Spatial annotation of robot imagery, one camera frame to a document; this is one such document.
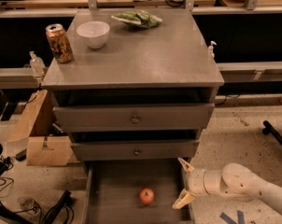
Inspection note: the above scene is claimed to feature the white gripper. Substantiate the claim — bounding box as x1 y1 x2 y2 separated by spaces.
172 158 222 209

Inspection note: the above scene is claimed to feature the red apple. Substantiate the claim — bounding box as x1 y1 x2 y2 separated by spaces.
139 188 155 205

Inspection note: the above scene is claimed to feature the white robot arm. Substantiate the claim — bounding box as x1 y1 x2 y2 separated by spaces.
172 158 282 216

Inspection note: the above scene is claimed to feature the grey middle drawer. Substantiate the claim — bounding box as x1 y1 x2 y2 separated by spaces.
71 140 199 161

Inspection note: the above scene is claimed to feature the grey top drawer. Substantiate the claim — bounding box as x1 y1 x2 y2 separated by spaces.
53 104 214 133

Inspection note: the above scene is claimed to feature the grey open bottom drawer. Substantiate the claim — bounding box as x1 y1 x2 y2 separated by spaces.
81 159 193 224

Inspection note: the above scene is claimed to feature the grey drawer cabinet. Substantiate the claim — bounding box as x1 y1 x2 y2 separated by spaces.
41 7 225 224

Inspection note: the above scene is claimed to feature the black metal leg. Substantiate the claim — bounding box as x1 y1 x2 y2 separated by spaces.
262 120 282 146

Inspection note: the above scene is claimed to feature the white pump bottle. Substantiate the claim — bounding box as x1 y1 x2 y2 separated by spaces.
208 40 217 58

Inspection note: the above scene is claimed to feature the black power strip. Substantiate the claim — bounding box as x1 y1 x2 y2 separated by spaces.
42 190 73 224

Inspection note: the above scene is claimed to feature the brown cardboard box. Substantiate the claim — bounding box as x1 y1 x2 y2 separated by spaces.
7 90 73 166

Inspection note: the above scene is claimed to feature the green chip bag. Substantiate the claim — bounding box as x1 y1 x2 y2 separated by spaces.
111 10 162 29

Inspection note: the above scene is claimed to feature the white bowl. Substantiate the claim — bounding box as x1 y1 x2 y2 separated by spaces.
77 21 110 49

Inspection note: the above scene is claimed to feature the gold drink can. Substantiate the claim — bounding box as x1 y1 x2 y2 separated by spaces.
46 23 74 63

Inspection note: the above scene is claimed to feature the clear plastic bottle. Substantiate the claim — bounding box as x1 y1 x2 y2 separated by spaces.
29 51 46 75

